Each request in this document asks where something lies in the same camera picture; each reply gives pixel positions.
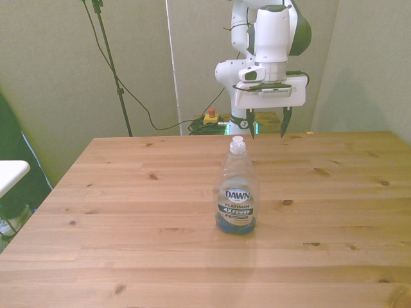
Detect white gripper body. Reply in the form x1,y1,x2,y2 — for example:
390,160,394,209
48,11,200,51
233,74,306,110

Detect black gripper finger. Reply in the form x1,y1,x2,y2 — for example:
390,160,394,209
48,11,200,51
247,108,256,140
280,107,293,139

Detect clear Dawn dish soap bottle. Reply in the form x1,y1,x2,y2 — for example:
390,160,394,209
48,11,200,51
213,135,260,235

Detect yellow emergency stop box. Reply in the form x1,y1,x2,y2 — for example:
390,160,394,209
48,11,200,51
203,108,220,126

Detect white table edge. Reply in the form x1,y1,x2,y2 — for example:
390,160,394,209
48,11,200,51
0,160,31,199

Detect white sneaker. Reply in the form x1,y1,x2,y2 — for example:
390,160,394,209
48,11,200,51
0,210,33,237

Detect coiled black cable bundle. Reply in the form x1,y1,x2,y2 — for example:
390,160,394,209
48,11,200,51
187,119,229,135

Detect white vertical wall strip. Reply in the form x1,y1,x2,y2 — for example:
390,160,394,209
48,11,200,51
165,0,184,136

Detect black camera stand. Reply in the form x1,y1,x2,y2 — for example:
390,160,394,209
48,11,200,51
79,0,134,137

